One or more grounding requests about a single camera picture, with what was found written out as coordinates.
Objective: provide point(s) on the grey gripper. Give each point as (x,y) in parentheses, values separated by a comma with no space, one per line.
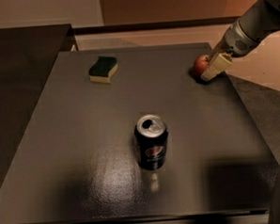
(235,42)

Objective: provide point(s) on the green and yellow sponge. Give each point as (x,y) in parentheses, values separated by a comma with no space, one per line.
(103,69)

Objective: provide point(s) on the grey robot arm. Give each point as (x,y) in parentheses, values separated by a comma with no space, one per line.
(261,19)

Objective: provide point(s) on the black Pepsi soda can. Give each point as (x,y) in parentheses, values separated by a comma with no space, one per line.
(150,134)

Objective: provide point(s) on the red apple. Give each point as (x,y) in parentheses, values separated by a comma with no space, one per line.
(200,64)

